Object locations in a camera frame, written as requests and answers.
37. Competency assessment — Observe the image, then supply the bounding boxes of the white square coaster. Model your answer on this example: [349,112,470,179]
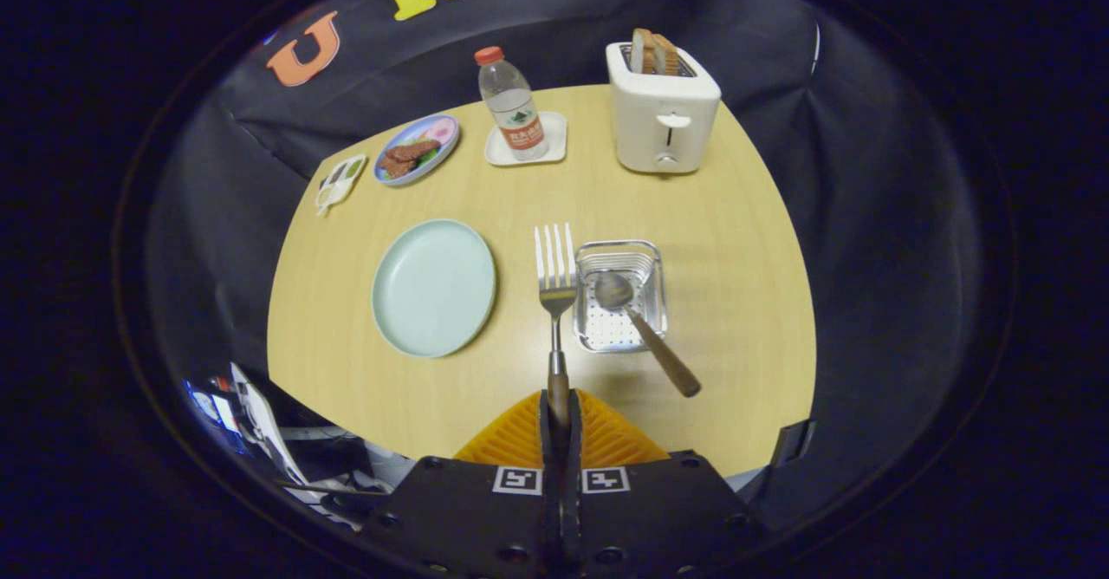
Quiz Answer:
[484,111,568,167]

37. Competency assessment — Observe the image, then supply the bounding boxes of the metal perforated drain basket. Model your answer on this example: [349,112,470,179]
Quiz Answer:
[574,240,669,354]

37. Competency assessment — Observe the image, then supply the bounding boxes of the black table edge bracket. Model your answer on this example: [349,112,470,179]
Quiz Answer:
[769,419,817,469]

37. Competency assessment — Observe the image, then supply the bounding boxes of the clear water bottle red cap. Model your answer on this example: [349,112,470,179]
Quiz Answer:
[474,46,548,162]

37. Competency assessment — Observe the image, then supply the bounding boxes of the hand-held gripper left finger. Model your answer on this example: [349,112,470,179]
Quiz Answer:
[360,388,562,579]

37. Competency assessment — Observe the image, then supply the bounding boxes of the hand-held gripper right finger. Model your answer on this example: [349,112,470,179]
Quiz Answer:
[554,388,769,579]

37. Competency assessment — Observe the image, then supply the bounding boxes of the pale green plate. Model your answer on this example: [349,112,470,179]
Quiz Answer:
[371,219,497,359]

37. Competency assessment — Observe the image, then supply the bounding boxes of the blue food plate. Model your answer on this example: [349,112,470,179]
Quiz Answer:
[373,114,460,187]

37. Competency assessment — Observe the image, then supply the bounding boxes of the metal spoon wooden handle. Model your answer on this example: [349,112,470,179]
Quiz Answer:
[593,270,703,399]

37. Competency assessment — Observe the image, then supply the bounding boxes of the metal fork wooden handle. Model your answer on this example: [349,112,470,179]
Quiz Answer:
[534,223,579,428]

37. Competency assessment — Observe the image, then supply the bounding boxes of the black backdrop cloth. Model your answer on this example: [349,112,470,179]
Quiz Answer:
[143,0,984,528]

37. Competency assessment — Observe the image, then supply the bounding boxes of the white toaster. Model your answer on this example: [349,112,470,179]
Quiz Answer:
[606,42,722,174]

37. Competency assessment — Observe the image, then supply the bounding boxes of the white divided sauce dish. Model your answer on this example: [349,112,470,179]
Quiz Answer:
[315,153,368,217]

